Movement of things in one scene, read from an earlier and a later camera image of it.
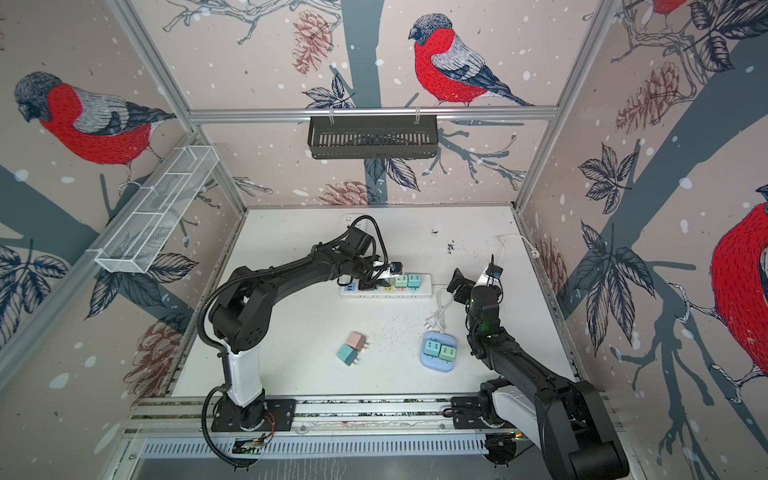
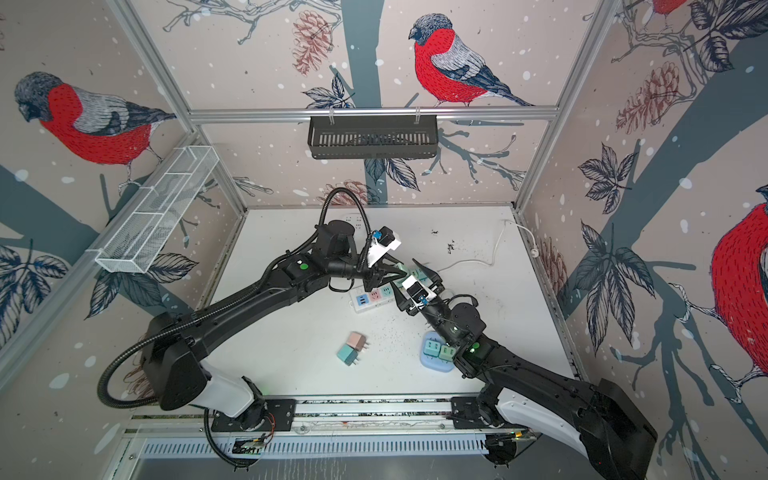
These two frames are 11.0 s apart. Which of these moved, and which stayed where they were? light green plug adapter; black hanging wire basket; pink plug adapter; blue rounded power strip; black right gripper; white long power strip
Moved: black right gripper; white long power strip
Stayed: pink plug adapter; light green plug adapter; black hanging wire basket; blue rounded power strip
